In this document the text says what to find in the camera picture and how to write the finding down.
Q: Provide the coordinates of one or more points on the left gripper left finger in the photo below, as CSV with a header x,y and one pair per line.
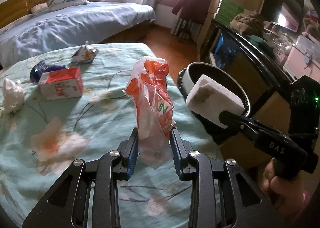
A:
x,y
131,154

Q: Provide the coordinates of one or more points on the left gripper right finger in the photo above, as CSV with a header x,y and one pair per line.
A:
x,y
178,152

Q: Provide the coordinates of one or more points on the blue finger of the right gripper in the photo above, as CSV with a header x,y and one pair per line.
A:
x,y
231,120

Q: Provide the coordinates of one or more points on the white foam block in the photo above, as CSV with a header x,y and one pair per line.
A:
x,y
209,98

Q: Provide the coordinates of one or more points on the red white plastic bag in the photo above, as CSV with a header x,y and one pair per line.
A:
x,y
147,86

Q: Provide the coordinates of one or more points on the red white milk carton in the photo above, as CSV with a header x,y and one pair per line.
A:
x,y
61,84

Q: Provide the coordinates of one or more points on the silver snack wrapper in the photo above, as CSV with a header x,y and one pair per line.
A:
x,y
85,54

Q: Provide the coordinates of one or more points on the blue plastic wrapper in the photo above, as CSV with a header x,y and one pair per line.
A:
x,y
40,68

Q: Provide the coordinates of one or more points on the white tissue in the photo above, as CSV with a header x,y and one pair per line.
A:
x,y
13,96

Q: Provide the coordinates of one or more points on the white round trash bin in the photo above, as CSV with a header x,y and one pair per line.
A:
x,y
188,77

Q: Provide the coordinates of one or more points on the person's right hand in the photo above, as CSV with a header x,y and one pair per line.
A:
x,y
291,196

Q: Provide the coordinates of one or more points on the black tv cabinet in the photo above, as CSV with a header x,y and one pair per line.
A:
x,y
258,75

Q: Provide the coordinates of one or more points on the pink storage box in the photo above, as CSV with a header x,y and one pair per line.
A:
x,y
303,59

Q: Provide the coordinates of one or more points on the brown plush toy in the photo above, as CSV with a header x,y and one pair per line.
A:
x,y
252,24

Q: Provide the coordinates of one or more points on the white radiator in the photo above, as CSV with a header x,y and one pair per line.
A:
x,y
186,30

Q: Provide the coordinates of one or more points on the green stacked boxes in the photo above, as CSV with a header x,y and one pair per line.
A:
x,y
227,10

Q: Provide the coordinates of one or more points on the dark red hanging coat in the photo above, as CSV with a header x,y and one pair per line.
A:
x,y
192,10

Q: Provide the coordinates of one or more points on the large blue bed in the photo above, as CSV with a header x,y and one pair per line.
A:
x,y
35,34

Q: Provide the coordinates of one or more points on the white pillow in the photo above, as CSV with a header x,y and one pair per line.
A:
x,y
39,7

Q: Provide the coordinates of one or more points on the wooden headboard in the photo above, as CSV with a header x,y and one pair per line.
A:
x,y
12,10

